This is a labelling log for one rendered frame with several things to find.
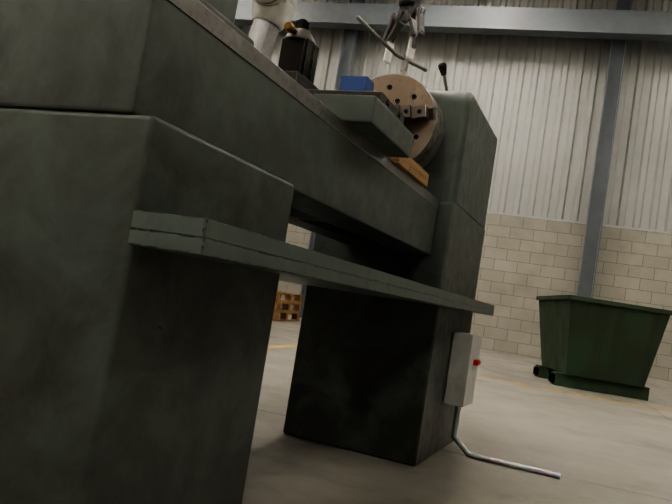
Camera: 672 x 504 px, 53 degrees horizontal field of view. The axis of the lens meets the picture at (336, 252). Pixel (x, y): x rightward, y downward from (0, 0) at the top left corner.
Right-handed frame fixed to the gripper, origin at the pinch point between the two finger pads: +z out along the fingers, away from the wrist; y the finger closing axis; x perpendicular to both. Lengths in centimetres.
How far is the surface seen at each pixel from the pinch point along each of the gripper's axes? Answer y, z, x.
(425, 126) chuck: 13.4, 23.0, 5.4
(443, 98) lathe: 5.3, 8.6, 19.0
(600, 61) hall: -490, -401, 895
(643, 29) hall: -406, -436, 868
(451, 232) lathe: 15, 53, 25
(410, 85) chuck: 6.5, 10.3, 1.8
